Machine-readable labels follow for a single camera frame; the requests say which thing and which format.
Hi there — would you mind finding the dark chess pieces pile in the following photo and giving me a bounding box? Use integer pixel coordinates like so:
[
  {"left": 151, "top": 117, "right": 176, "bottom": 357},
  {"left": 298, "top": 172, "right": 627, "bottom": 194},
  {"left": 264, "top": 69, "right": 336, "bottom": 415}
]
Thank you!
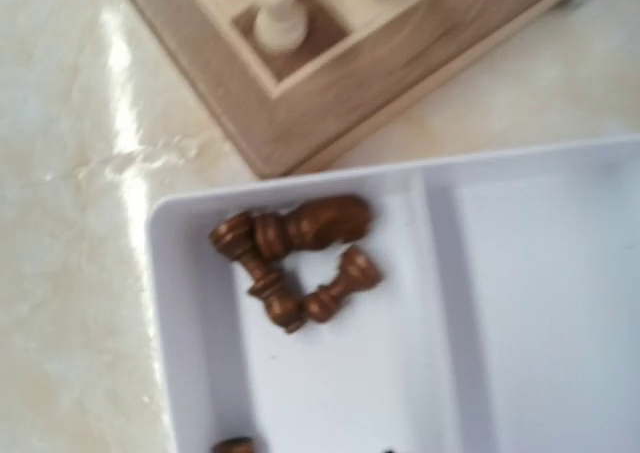
[{"left": 210, "top": 436, "right": 258, "bottom": 453}]

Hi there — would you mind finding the white plastic tray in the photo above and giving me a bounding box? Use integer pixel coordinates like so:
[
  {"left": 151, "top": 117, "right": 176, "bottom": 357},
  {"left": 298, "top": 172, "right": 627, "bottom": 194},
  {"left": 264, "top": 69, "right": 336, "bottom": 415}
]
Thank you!
[{"left": 147, "top": 136, "right": 639, "bottom": 452}]

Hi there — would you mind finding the wooden chess board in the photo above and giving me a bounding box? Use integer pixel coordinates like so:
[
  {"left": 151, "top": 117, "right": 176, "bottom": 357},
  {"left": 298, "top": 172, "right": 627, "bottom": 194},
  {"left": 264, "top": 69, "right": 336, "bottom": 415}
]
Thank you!
[{"left": 130, "top": 0, "right": 563, "bottom": 178}]

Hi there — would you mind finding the dark bishop in tray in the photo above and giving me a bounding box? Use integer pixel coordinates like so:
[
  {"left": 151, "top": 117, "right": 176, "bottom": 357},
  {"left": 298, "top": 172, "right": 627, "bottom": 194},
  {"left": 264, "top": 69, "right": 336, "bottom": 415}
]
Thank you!
[{"left": 209, "top": 212, "right": 306, "bottom": 334}]

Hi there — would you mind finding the dark knight in tray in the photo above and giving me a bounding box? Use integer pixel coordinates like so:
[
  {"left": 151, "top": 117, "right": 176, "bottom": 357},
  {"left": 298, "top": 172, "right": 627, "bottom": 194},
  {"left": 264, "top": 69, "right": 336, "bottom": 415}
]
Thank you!
[{"left": 253, "top": 194, "right": 374, "bottom": 262}]

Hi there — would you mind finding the dark pawn in tray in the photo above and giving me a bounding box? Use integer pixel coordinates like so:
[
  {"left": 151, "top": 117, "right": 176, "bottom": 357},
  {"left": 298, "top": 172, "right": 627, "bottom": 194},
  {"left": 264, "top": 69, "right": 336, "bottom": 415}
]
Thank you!
[{"left": 304, "top": 245, "right": 383, "bottom": 323}]

